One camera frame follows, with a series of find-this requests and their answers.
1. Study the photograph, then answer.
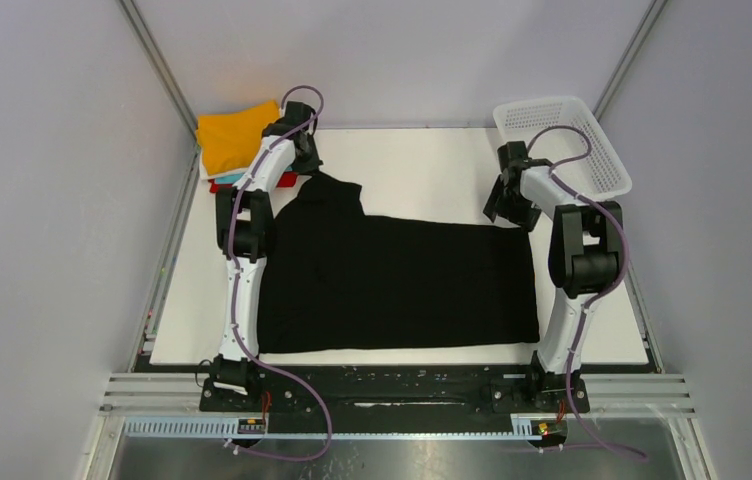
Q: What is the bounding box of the white slotted cable duct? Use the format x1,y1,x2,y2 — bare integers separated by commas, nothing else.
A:
123,416,543,441

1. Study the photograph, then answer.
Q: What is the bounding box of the white plastic basket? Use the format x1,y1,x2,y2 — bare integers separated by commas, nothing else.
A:
493,96,632,201

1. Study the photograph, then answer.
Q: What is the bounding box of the black t shirt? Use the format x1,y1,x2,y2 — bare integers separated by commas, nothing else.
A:
257,175,540,354

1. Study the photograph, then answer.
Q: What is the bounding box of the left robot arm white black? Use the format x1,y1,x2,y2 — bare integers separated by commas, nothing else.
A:
203,100,323,411

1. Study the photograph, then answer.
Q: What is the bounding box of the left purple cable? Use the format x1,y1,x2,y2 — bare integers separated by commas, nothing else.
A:
224,84,334,463

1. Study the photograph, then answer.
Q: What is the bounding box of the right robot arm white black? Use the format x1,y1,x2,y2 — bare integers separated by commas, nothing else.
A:
483,141,627,413

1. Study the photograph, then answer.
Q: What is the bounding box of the white folded t shirt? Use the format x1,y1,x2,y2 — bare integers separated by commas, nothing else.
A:
198,149,246,181

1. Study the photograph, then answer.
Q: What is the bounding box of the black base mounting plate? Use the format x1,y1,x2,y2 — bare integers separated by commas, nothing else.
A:
134,354,656,435

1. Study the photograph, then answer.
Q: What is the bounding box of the orange folded t shirt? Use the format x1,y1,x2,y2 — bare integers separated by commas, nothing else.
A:
196,100,280,174

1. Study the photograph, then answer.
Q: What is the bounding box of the small electronics module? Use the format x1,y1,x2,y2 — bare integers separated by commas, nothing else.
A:
236,417,267,436
532,420,567,438

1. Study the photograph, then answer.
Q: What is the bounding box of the left small electronics module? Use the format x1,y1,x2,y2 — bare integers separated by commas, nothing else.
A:
236,417,267,436

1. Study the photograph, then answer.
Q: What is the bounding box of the teal folded t shirt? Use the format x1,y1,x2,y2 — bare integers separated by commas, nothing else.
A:
213,173,244,185

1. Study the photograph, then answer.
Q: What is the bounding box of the right small electronics module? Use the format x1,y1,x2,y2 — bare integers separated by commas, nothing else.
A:
532,420,567,438

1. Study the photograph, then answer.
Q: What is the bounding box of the red folded t shirt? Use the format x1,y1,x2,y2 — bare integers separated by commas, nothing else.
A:
209,171,298,194

